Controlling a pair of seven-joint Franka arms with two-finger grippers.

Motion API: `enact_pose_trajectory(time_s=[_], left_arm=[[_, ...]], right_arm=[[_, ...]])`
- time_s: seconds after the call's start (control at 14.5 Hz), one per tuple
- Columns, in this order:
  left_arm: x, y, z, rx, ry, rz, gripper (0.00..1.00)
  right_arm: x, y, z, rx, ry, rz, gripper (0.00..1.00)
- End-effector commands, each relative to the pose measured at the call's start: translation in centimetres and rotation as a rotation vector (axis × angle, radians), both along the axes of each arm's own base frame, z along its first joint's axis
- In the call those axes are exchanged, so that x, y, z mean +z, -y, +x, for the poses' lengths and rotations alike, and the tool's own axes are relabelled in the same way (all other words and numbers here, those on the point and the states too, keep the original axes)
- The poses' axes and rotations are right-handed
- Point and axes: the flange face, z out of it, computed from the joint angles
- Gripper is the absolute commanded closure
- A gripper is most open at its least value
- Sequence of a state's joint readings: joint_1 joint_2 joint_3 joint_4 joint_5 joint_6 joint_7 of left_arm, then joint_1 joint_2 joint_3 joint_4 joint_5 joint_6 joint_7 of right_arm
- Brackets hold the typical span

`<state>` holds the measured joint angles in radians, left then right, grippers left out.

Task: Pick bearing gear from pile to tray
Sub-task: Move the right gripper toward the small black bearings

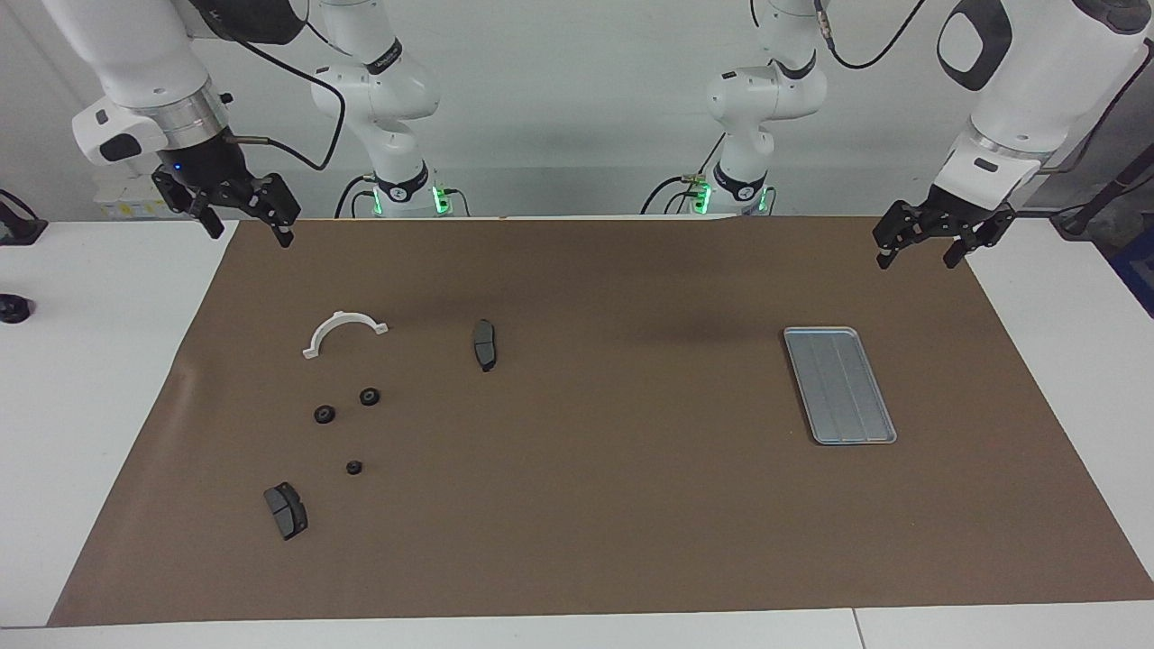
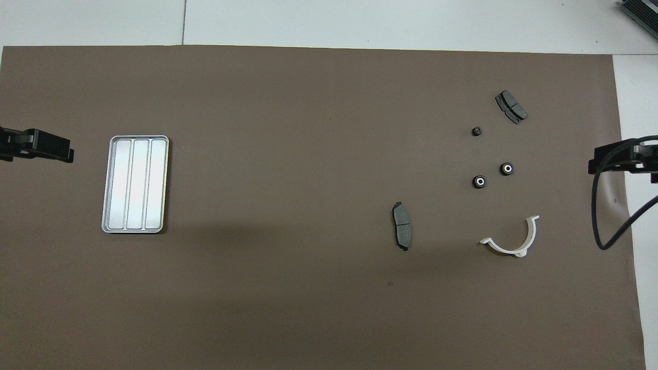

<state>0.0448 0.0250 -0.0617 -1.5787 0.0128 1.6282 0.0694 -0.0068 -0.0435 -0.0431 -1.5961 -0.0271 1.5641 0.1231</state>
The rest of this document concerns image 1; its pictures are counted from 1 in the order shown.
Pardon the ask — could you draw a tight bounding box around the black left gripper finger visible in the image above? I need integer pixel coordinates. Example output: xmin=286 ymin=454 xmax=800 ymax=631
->
xmin=872 ymin=200 xmax=939 ymax=270
xmin=943 ymin=213 xmax=1018 ymax=270

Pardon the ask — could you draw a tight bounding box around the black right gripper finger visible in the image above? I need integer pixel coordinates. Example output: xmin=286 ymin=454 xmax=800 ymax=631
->
xmin=151 ymin=169 xmax=226 ymax=241
xmin=225 ymin=173 xmax=302 ymax=250

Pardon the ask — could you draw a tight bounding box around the silver metal tray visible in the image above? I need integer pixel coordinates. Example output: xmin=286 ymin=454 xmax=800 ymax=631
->
xmin=783 ymin=326 xmax=899 ymax=446

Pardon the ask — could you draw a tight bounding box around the black stand pole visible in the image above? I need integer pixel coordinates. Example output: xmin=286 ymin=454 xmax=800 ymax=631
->
xmin=1050 ymin=149 xmax=1154 ymax=240

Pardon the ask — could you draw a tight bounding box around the blue crate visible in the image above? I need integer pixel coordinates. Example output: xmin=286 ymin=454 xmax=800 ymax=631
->
xmin=1111 ymin=221 xmax=1154 ymax=318

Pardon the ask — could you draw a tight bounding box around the wide dark brake pad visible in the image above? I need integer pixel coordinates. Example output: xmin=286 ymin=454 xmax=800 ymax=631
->
xmin=262 ymin=481 xmax=309 ymax=542

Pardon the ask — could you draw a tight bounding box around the brown paper table mat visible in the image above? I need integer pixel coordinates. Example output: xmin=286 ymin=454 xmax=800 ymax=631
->
xmin=47 ymin=215 xmax=1154 ymax=628

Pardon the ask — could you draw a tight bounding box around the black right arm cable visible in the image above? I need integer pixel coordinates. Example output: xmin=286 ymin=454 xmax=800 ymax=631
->
xmin=185 ymin=18 xmax=348 ymax=172

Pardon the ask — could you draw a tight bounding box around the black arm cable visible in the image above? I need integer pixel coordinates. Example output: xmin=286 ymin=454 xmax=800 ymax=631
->
xmin=185 ymin=18 xmax=348 ymax=172
xmin=811 ymin=0 xmax=1154 ymax=174

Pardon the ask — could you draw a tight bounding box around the black right base cable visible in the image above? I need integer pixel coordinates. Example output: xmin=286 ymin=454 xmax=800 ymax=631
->
xmin=334 ymin=174 xmax=380 ymax=219

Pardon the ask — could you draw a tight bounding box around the black base cable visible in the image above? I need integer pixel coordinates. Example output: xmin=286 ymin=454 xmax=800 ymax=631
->
xmin=640 ymin=133 xmax=727 ymax=215
xmin=334 ymin=174 xmax=380 ymax=219

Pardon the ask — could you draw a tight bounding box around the white curved plastic bracket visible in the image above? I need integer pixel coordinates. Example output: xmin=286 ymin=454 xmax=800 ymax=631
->
xmin=302 ymin=310 xmax=390 ymax=361

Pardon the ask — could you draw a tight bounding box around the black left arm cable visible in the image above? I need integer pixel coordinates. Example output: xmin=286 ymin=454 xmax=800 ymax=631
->
xmin=811 ymin=0 xmax=1154 ymax=174

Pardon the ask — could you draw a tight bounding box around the black clamp mount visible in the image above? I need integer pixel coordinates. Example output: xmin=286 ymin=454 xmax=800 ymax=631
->
xmin=0 ymin=189 xmax=48 ymax=246

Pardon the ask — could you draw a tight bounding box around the black left base cable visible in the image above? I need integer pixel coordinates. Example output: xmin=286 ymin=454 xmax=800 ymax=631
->
xmin=640 ymin=133 xmax=727 ymax=215

